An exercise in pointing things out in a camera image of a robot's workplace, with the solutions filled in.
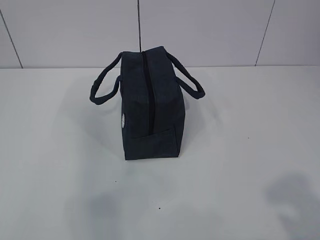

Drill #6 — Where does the navy blue lunch bag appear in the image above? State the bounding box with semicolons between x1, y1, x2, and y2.
89;46;205;161

